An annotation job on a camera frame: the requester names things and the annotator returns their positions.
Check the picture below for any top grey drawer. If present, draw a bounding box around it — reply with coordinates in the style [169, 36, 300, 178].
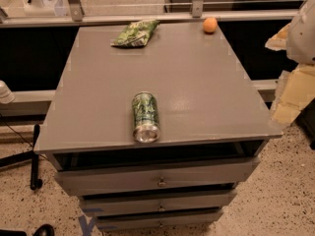
[55, 157, 260, 196]

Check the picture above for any middle grey drawer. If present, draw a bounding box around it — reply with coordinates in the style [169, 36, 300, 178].
[80, 190, 236, 216]

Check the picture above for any white cylinder object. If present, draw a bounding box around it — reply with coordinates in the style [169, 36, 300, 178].
[0, 81, 15, 104]

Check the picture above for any bottom grey drawer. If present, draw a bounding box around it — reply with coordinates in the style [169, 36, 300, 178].
[95, 208, 222, 232]

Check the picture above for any grey drawer cabinet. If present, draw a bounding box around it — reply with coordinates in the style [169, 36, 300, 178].
[35, 23, 282, 232]

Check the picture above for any black round object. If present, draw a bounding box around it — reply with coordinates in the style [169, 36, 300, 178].
[32, 224, 55, 236]

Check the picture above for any grey drawer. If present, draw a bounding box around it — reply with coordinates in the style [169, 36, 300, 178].
[95, 208, 222, 232]
[55, 157, 260, 196]
[80, 190, 236, 216]

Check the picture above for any metal railing frame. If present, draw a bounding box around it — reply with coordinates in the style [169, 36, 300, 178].
[0, 0, 306, 28]

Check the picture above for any orange fruit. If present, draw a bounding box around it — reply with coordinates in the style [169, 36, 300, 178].
[203, 18, 218, 33]

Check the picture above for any black stand leg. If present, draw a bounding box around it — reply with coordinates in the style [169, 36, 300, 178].
[0, 124, 43, 192]

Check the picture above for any green chip bag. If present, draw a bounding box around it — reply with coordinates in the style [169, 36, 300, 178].
[111, 20, 159, 48]

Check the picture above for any green soda can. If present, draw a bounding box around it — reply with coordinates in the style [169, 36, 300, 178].
[132, 91, 160, 144]

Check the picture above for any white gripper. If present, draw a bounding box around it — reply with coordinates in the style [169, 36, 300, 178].
[265, 0, 315, 126]

